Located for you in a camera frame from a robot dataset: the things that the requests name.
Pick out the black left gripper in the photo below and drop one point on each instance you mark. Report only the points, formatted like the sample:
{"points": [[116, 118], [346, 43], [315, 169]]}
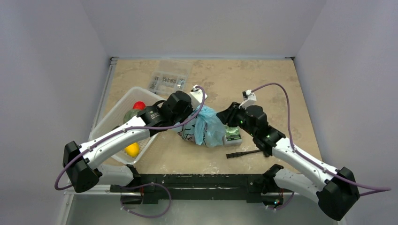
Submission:
{"points": [[189, 110]]}

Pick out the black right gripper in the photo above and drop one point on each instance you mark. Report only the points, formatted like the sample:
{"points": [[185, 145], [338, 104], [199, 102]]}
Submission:
{"points": [[226, 115]]}

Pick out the blue plastic bag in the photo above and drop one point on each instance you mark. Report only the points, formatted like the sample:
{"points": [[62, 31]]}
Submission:
{"points": [[205, 129]]}

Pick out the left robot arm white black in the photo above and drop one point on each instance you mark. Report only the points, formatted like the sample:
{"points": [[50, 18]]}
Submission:
{"points": [[81, 162]]}

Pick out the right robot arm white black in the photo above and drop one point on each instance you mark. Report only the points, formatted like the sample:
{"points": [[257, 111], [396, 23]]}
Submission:
{"points": [[331, 188]]}

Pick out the red fake fruit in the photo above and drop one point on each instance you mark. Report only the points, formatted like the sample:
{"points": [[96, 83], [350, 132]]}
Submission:
{"points": [[139, 105]]}

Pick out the green fake fruit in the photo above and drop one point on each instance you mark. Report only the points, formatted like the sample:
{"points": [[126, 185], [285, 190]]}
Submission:
{"points": [[130, 114]]}

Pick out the yellow fake lemon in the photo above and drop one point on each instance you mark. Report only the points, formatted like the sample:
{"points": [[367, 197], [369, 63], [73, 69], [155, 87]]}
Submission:
{"points": [[132, 150]]}

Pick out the green circuit board box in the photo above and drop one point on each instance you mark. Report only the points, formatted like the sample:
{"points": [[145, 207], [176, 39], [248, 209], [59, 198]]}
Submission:
{"points": [[232, 136]]}

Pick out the white plastic basket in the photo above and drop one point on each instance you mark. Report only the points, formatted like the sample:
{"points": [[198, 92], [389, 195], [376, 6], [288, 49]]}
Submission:
{"points": [[115, 118]]}

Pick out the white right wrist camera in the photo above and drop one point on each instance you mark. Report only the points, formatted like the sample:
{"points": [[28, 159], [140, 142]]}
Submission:
{"points": [[249, 98]]}

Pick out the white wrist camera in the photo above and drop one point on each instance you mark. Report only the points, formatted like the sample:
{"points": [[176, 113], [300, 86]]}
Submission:
{"points": [[197, 97], [249, 98]]}

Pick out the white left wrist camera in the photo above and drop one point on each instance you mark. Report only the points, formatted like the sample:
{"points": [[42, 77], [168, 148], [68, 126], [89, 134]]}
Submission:
{"points": [[197, 97]]}

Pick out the black T-handle tool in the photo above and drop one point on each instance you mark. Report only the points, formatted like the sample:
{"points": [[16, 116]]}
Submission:
{"points": [[240, 154]]}

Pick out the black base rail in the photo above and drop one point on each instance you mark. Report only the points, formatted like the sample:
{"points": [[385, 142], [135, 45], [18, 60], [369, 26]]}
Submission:
{"points": [[251, 188]]}

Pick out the aluminium frame rail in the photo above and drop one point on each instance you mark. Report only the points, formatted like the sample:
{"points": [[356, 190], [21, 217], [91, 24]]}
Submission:
{"points": [[105, 91]]}

